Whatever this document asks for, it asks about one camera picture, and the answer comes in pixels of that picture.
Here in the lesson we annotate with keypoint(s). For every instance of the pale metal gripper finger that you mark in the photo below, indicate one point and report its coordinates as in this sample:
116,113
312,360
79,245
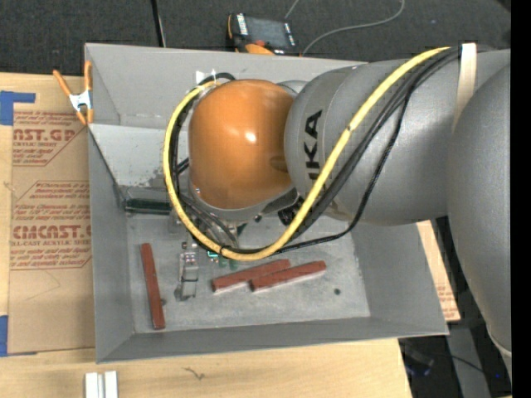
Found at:
187,290
189,270

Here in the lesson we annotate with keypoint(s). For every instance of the red-brown flat block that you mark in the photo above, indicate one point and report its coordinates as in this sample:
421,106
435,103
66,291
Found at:
290,276
240,277
152,288

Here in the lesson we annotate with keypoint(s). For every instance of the grey metal bin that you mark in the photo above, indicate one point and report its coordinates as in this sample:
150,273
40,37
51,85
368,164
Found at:
249,313

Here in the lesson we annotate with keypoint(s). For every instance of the dark green flat block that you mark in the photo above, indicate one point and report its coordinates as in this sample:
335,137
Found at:
145,205

